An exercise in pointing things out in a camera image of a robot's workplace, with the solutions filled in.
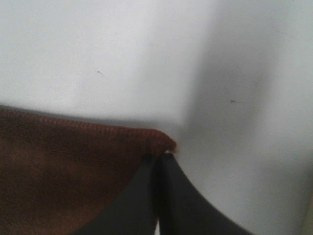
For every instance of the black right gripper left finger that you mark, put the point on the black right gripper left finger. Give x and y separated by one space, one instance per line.
132 212

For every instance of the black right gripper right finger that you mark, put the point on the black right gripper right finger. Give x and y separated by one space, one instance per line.
182 210

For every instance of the brown towel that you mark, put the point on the brown towel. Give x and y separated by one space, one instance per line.
56 175

